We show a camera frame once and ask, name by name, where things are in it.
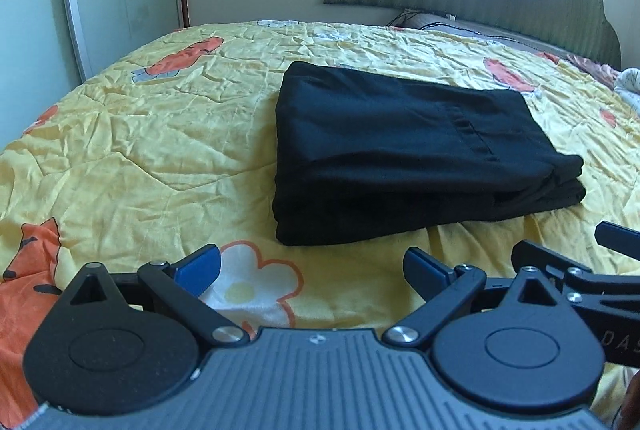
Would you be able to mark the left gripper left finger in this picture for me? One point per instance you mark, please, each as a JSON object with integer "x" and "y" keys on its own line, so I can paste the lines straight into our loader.
{"x": 176, "y": 291}

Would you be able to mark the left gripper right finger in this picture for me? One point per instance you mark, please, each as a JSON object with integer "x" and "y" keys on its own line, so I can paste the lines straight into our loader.
{"x": 448, "y": 294}

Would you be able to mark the black pants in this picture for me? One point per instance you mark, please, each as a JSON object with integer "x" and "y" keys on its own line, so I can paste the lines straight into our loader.
{"x": 363, "y": 155}

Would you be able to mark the yellow floral bedspread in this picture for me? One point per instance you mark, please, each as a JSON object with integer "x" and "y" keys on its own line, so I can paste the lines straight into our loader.
{"x": 174, "y": 146}

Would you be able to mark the white crumpled blanket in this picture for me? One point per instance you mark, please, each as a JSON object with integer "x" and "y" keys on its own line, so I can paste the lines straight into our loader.
{"x": 627, "y": 86}

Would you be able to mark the grey striped pillow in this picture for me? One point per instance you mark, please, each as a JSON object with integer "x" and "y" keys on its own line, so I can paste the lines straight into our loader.
{"x": 424, "y": 21}

